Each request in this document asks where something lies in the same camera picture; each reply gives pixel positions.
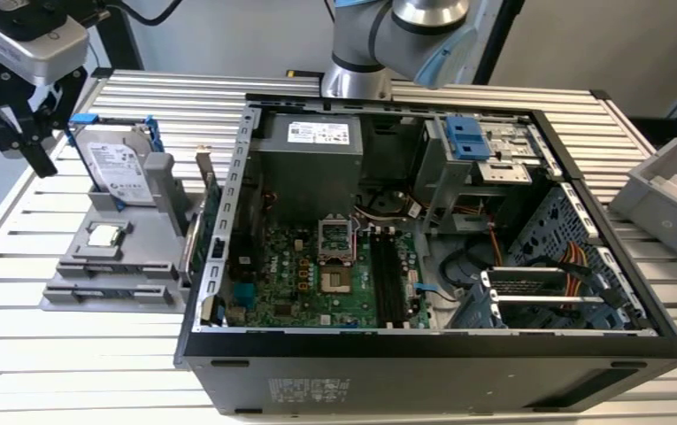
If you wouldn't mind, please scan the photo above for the grey disk bay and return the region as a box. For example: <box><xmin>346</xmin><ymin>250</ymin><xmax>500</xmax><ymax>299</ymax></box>
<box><xmin>448</xmin><ymin>264</ymin><xmax>651</xmax><ymax>331</ymax></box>

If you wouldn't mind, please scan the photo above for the black cable yellow tag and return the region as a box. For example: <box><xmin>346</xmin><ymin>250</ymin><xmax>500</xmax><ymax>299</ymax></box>
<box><xmin>285</xmin><ymin>69</ymin><xmax>324</xmax><ymax>97</ymax></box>

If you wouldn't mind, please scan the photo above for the grey plastic bin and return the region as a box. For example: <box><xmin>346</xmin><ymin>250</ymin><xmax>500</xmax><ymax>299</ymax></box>
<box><xmin>608</xmin><ymin>137</ymin><xmax>677</xmax><ymax>263</ymax></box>

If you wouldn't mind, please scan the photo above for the silver CPU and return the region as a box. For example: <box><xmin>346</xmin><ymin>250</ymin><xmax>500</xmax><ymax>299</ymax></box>
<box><xmin>88</xmin><ymin>223</ymin><xmax>122</xmax><ymax>247</ymax></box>

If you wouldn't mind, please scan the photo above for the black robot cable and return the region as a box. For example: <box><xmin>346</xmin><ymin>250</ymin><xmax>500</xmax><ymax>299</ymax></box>
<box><xmin>93</xmin><ymin>0</ymin><xmax>185</xmax><ymax>24</ymax></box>

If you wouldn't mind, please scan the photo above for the green graphics card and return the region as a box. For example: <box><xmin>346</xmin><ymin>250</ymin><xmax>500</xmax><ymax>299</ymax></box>
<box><xmin>180</xmin><ymin>151</ymin><xmax>226</xmax><ymax>287</ymax></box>

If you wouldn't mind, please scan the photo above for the black PC case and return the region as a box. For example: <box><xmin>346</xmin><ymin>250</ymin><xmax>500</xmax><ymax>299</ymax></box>
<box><xmin>172</xmin><ymin>91</ymin><xmax>677</xmax><ymax>417</ymax></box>

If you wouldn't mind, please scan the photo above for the green motherboard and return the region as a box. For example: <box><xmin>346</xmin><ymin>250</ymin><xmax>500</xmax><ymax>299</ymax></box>
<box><xmin>226</xmin><ymin>220</ymin><xmax>436</xmax><ymax>331</ymax></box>

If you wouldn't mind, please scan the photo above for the orange red wire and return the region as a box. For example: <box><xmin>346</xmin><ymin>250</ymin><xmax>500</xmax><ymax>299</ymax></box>
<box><xmin>488</xmin><ymin>220</ymin><xmax>507</xmax><ymax>267</ymax></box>

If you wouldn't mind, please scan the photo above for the grey parts rack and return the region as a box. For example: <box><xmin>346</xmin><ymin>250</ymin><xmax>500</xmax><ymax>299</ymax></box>
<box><xmin>39</xmin><ymin>152</ymin><xmax>210</xmax><ymax>313</ymax></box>

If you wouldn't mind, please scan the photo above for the hard disk in blue carrier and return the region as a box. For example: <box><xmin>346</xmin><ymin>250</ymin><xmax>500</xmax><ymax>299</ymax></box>
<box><xmin>57</xmin><ymin>110</ymin><xmax>164</xmax><ymax>210</ymax></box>

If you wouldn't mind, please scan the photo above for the coloured wire bundle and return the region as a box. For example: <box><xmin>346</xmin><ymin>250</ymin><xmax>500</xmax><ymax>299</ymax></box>
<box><xmin>557</xmin><ymin>241</ymin><xmax>592</xmax><ymax>305</ymax></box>

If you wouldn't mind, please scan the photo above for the blue plastic drive latch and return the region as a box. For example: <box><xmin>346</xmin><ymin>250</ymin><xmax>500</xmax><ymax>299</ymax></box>
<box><xmin>445</xmin><ymin>115</ymin><xmax>491</xmax><ymax>160</ymax></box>

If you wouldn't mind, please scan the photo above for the metal socket cover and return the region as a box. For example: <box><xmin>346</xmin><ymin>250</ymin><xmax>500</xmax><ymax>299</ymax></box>
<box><xmin>317</xmin><ymin>214</ymin><xmax>357</xmax><ymax>266</ymax></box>

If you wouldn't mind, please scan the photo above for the silver drive bay cage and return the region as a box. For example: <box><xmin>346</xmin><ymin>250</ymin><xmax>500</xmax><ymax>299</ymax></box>
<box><xmin>414</xmin><ymin>113</ymin><xmax>560</xmax><ymax>234</ymax></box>

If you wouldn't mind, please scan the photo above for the black post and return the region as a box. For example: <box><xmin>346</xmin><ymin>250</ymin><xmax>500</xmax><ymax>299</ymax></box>
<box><xmin>89</xmin><ymin>0</ymin><xmax>146</xmax><ymax>72</ymax></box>
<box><xmin>472</xmin><ymin>0</ymin><xmax>528</xmax><ymax>86</ymax></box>

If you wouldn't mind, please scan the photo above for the grey power supply unit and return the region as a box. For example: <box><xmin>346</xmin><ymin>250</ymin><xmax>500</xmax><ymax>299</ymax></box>
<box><xmin>252</xmin><ymin>111</ymin><xmax>368</xmax><ymax>222</ymax></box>

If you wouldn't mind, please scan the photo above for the black RAM slot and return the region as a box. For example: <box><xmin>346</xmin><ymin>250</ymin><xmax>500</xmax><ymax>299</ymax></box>
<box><xmin>369</xmin><ymin>226</ymin><xmax>392</xmax><ymax>329</ymax></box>
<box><xmin>385</xmin><ymin>226</ymin><xmax>406</xmax><ymax>329</ymax></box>
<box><xmin>376</xmin><ymin>226</ymin><xmax>398</xmax><ymax>329</ymax></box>

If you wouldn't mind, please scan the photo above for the CPU socket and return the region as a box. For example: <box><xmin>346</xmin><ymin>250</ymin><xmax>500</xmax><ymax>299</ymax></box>
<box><xmin>320</xmin><ymin>264</ymin><xmax>354</xmax><ymax>296</ymax></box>

